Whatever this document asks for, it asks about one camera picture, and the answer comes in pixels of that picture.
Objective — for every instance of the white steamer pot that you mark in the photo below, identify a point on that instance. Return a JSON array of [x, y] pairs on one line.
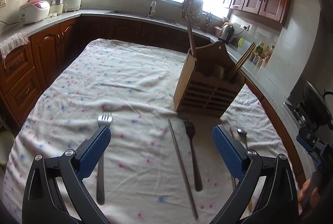
[[72, 0]]

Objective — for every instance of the metal spoon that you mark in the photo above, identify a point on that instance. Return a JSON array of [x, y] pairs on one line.
[[243, 134]]

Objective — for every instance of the tall chopstick in holder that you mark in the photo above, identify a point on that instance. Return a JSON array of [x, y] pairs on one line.
[[190, 33]]

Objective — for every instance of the person's right hand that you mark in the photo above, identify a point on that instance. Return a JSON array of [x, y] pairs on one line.
[[315, 197]]

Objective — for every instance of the pink lace cloth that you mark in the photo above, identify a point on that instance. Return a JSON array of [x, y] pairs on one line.
[[13, 42]]

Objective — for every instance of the chrome kitchen faucet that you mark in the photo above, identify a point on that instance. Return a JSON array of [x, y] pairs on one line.
[[152, 9]]

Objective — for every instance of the white floral tablecloth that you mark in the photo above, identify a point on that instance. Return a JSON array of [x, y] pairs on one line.
[[142, 178]]

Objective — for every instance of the spice jar set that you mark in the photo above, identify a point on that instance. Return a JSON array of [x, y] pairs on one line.
[[257, 61]]

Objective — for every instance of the lower wooden cabinets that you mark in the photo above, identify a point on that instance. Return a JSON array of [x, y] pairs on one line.
[[30, 69]]

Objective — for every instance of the dish drying rack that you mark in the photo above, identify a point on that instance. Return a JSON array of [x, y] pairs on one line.
[[199, 18]]

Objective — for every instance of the metal fork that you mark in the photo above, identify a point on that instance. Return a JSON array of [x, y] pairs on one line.
[[103, 120], [190, 131]]

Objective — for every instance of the green plastic cup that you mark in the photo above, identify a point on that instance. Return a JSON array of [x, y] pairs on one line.
[[240, 42]]

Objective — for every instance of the stainless electric kettle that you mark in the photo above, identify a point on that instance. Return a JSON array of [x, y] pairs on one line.
[[226, 33]]

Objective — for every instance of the white pink rice cooker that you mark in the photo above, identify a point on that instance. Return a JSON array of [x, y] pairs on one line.
[[33, 11]]

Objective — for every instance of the brown wooden chopstick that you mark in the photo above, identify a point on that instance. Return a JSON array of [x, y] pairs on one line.
[[236, 159]]

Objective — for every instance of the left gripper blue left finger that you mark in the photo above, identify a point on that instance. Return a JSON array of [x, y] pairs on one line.
[[74, 168]]

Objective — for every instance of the wall power socket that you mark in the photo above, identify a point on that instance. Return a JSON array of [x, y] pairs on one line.
[[245, 26]]

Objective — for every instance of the dark metal chopstick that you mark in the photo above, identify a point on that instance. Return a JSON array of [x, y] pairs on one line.
[[184, 175]]

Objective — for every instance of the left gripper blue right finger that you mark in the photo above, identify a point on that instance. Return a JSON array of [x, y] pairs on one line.
[[254, 165]]

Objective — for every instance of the light wooden chopstick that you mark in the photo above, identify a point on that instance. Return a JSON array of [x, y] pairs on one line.
[[243, 60]]

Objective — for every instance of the wooden utensil holder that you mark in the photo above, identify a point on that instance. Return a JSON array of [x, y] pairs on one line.
[[202, 87]]

